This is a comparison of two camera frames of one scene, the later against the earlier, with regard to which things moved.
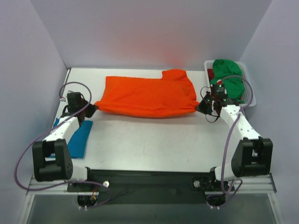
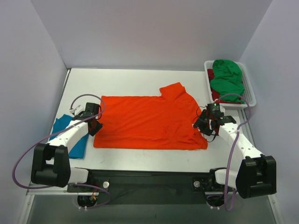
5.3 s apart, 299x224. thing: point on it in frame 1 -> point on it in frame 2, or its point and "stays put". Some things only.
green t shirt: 230,74 stays put
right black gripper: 205,106 -> 202,124
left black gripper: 88,109 -> 95,127
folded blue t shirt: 76,144 stays put
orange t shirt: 172,95 -> 165,122
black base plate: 123,186 stays put
